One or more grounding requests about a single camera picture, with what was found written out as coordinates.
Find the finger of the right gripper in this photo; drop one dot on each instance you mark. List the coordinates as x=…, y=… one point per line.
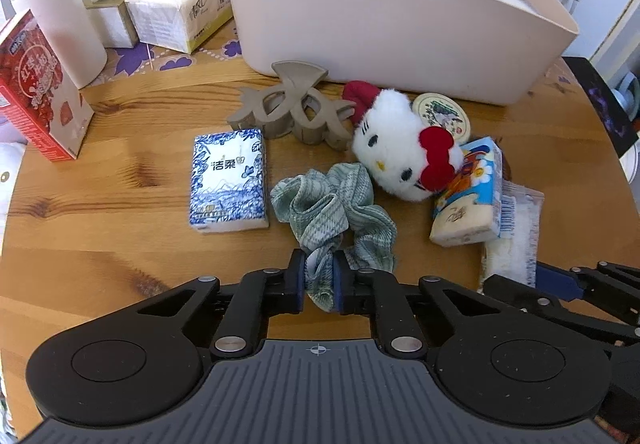
x=550, y=308
x=614, y=288

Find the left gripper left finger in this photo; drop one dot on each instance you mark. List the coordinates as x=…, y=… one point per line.
x=247, y=306

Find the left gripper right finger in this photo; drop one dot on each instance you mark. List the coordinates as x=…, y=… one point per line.
x=388, y=304

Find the green plaid scrunchie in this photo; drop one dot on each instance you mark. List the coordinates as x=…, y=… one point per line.
x=331, y=211

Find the blue white pocket tissue pack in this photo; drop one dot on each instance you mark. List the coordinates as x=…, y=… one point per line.
x=228, y=182

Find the cartoon print tissue pack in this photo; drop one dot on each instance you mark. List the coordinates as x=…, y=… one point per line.
x=469, y=209

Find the Hello Kitty plush toy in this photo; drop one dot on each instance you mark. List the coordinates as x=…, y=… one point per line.
x=408, y=159

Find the beige hair claw clip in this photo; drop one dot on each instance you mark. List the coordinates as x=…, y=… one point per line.
x=295, y=106

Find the round tin with plant print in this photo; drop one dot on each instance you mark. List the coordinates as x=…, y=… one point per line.
x=439, y=110

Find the clear packet of wipes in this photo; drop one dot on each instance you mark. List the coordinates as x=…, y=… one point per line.
x=514, y=253

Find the white sheep plush toy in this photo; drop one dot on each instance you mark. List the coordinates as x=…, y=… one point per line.
x=10, y=163

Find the beige plastic storage basket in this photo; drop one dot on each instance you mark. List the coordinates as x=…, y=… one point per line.
x=480, y=50

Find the red milk carton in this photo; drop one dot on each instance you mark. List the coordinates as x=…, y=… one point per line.
x=37, y=96

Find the olive tissue box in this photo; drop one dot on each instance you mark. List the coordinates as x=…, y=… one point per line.
x=112, y=21

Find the white thermos bottle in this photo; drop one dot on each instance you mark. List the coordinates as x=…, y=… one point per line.
x=71, y=34

